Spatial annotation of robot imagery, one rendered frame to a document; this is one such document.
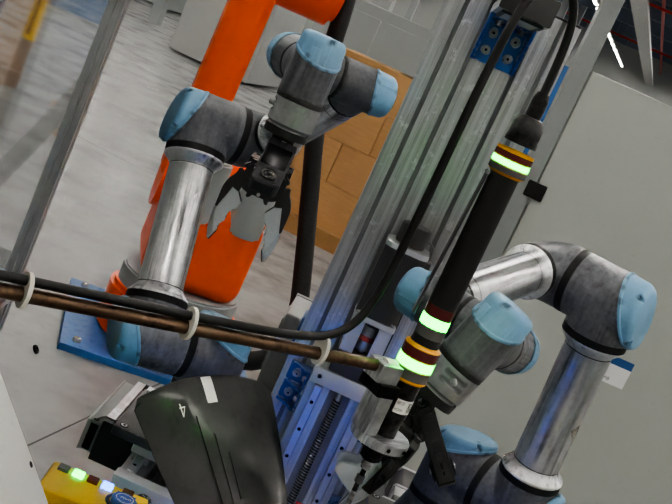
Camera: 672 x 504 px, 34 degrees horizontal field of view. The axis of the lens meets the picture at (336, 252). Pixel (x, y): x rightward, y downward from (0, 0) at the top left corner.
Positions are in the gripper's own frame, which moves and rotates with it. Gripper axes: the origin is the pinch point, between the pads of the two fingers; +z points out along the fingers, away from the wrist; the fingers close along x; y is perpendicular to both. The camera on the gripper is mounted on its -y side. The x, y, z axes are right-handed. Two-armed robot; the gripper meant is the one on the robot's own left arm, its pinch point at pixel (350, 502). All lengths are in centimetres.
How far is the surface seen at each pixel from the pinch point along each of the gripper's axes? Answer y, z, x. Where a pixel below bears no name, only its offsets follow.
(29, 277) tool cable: 48, -14, 51
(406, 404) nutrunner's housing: 9.7, -21.1, 24.3
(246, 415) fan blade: 21.4, -5.8, 17.8
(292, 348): 24.8, -19.8, 33.6
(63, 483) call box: 30.5, 31.0, -12.6
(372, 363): 16.3, -22.7, 27.1
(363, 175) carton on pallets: -30, 35, -783
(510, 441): -65, 8, -158
